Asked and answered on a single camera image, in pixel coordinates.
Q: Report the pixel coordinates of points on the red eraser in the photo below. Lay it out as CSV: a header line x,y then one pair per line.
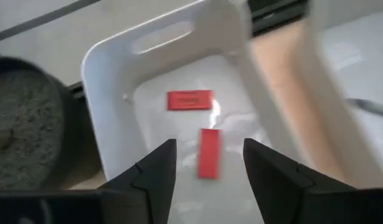
x,y
209,154
189,100

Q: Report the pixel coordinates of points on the potted green tree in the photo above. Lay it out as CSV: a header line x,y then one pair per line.
x,y
23,124

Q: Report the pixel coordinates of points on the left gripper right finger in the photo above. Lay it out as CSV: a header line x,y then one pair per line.
x,y
278,193

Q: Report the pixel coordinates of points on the grey crayon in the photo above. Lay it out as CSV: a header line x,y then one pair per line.
x,y
371,109

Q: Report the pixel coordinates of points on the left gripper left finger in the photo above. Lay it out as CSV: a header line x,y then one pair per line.
x,y
147,193

